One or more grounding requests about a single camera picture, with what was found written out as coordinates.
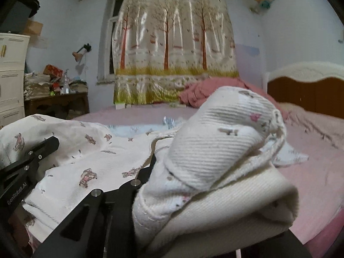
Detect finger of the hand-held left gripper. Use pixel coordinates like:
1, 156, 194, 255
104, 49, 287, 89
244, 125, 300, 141
16, 136, 60, 171

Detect brown cardboard box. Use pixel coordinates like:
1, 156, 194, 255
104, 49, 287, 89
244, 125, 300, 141
23, 19, 43, 36

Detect light blue printed cloth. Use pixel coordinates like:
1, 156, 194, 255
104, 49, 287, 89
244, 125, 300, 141
106, 115, 309, 167

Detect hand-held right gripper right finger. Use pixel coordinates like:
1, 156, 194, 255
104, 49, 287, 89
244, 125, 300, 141
269, 229, 313, 258

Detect hanging doll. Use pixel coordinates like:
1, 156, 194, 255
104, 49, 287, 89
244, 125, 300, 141
250, 0, 272, 14

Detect white window frame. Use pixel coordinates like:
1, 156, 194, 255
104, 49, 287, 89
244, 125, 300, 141
97, 0, 129, 84

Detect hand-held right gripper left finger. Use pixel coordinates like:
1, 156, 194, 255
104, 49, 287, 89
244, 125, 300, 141
32, 153, 157, 258

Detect tree print curtain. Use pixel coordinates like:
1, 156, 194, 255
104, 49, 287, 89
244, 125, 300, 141
111, 0, 240, 105

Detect clear spray bottle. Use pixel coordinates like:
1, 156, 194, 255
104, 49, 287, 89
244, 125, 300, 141
62, 70, 71, 94

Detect tall stack of papers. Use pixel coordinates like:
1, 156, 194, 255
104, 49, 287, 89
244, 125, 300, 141
24, 72, 51, 100

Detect pink checked quilt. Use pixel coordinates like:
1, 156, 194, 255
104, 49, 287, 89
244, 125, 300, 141
179, 77, 269, 108

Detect dark wooden desk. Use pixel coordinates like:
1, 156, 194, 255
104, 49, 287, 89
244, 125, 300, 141
24, 91, 90, 120

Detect cream pillow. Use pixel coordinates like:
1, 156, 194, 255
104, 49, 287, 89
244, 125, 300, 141
279, 102, 304, 113

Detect white printed pants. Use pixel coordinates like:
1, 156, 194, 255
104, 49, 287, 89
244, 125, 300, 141
0, 86, 300, 258

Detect red box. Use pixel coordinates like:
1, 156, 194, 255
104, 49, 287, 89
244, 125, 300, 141
43, 64, 63, 78

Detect black bag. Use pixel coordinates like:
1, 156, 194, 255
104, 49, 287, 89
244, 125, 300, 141
0, 0, 41, 34

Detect low stack of books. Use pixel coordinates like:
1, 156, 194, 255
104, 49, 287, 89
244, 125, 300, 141
68, 81, 88, 93

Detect white and brown headboard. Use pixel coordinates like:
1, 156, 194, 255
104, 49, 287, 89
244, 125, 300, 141
262, 61, 344, 113

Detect pink wall lamp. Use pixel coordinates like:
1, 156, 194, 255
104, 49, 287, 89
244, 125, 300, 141
72, 43, 92, 63

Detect white plastic drawer cabinet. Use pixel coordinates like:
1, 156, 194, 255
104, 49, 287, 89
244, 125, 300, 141
0, 32, 31, 127

